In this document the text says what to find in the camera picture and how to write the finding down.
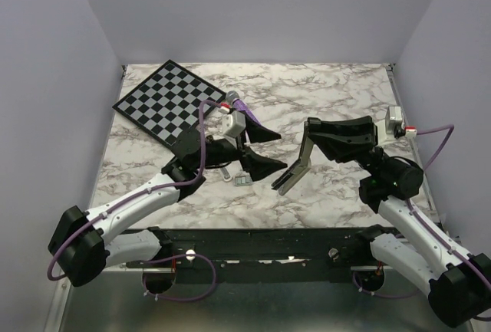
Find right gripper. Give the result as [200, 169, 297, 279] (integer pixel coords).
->
[309, 113, 390, 179]

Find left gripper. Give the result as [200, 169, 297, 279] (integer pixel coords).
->
[194, 110, 288, 181]

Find grey staple strips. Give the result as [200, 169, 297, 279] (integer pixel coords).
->
[233, 175, 253, 186]

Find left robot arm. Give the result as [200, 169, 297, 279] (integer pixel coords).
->
[48, 112, 286, 287]

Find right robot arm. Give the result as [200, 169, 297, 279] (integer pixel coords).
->
[305, 117, 490, 327]

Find purple glitter microphone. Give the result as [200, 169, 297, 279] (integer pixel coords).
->
[226, 90, 261, 143]

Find black grey chessboard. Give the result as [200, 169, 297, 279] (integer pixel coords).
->
[113, 60, 226, 149]

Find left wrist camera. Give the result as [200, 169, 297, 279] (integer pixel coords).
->
[222, 110, 246, 139]

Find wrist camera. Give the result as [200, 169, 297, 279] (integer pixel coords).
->
[222, 110, 246, 139]
[377, 106, 406, 145]

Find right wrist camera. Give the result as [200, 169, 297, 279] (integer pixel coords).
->
[377, 106, 406, 145]

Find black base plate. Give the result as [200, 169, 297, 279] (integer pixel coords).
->
[78, 226, 400, 287]

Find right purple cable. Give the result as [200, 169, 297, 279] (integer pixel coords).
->
[352, 123, 491, 298]

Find aluminium frame rail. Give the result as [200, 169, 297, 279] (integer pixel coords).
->
[44, 238, 471, 332]

